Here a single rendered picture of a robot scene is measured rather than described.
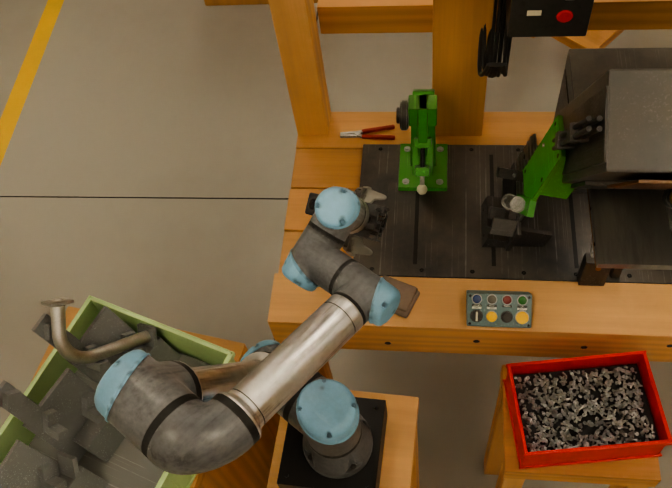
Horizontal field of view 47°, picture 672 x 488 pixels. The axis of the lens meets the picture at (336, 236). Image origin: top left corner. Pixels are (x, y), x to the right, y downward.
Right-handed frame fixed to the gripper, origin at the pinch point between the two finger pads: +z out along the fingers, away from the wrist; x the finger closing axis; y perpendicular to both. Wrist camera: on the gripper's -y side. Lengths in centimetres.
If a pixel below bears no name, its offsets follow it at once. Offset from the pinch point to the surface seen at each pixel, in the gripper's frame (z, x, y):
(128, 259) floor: 121, -32, -113
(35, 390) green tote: -2, -57, -65
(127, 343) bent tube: 1, -41, -47
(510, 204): 15.7, 13.0, 30.3
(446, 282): 26.2, -8.3, 19.8
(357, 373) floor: 108, -48, -9
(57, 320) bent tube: -16, -37, -56
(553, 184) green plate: 11.1, 19.0, 38.4
